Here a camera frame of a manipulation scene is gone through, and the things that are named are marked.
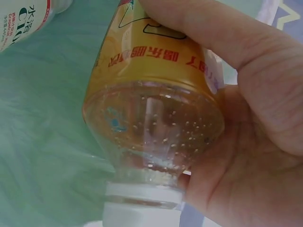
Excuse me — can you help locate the person's right hand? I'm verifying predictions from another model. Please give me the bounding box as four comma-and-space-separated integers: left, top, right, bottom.
138, 0, 303, 227

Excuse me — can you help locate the yellow label plastic bottle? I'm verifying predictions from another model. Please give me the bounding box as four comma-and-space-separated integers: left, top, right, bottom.
81, 0, 225, 227

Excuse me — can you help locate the white label drink bottle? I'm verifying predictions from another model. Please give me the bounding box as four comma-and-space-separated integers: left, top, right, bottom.
0, 0, 74, 54

